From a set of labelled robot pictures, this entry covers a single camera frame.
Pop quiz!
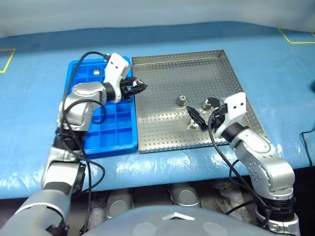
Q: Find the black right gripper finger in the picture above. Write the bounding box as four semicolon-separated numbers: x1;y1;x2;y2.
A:
186;105;208;131
206;96;221;108

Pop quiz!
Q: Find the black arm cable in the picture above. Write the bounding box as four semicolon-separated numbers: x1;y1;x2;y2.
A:
207;108;272;228
58;51;112;234

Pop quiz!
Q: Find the perforated steel tray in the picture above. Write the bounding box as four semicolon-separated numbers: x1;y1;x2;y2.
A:
131;49;268;154

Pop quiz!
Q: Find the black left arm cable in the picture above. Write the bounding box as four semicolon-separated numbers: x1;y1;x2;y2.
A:
58;51;112;234

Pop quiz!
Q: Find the silver robot torso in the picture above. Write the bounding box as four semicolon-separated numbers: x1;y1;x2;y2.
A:
86;205;271;236

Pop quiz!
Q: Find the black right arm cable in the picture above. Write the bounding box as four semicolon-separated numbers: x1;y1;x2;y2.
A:
207;108;272;228

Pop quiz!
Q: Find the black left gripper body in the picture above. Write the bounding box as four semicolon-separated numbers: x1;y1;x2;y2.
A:
120;78;133;101

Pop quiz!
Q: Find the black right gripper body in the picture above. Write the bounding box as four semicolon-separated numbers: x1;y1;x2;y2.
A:
206;103;228;130

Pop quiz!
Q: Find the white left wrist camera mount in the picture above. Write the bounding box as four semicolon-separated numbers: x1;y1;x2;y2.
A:
102;52;131;103

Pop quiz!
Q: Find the blue plastic compartment tray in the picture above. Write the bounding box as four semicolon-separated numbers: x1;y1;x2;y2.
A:
64;56;138;159

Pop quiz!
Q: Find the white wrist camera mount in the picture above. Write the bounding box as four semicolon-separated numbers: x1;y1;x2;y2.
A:
216;92;248;136
102;52;131;103

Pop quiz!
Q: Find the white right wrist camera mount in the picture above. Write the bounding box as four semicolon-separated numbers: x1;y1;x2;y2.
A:
216;92;248;136

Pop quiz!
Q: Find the thin black cable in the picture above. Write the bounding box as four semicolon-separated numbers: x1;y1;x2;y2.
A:
300;129;315;166

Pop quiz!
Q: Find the blue plastic table cover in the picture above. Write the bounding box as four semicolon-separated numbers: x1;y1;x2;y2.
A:
0;22;315;200

